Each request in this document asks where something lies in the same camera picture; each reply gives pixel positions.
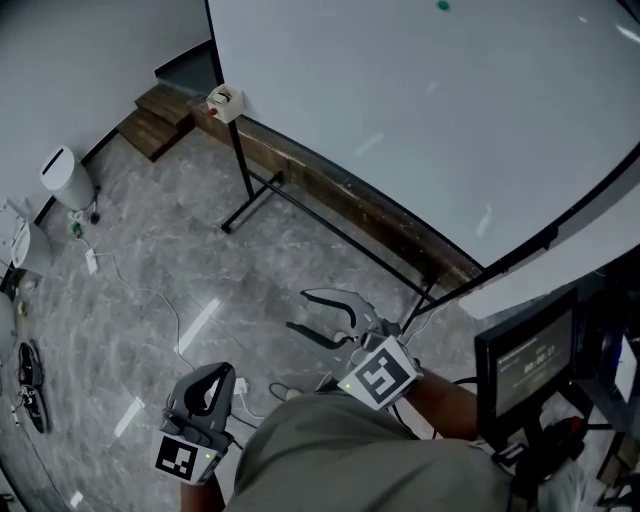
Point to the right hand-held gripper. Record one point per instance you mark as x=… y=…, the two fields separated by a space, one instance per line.
x=377 y=370

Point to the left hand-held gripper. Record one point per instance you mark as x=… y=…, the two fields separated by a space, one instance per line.
x=192 y=450

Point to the white whiteboard with black stand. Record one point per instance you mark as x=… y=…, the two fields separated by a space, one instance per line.
x=400 y=125

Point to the person's right forearm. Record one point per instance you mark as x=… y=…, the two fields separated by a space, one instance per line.
x=440 y=405

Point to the person's left forearm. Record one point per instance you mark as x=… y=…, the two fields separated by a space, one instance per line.
x=200 y=495

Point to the white power adapter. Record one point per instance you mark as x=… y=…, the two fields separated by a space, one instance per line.
x=241 y=386

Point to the person's grey clothing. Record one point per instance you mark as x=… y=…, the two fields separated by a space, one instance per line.
x=360 y=455

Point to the black shoes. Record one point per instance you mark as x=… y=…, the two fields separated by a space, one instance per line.
x=31 y=385

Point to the white power strip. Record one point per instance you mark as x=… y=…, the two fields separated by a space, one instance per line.
x=91 y=260

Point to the black monitor screen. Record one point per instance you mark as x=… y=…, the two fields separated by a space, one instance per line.
x=532 y=362

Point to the green and white plug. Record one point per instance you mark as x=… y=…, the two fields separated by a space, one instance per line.
x=76 y=223

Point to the white floor appliance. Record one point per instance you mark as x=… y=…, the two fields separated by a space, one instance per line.
x=30 y=245

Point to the white holder box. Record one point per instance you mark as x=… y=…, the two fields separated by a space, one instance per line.
x=231 y=105

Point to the black monitor stand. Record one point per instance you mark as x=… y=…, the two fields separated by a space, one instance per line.
x=545 y=450

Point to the white cylindrical bin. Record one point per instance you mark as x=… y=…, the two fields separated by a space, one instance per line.
x=67 y=175

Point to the dark wooden step platform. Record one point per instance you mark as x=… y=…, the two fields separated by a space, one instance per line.
x=160 y=125

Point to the green round magnet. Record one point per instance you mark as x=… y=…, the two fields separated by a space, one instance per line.
x=442 y=5

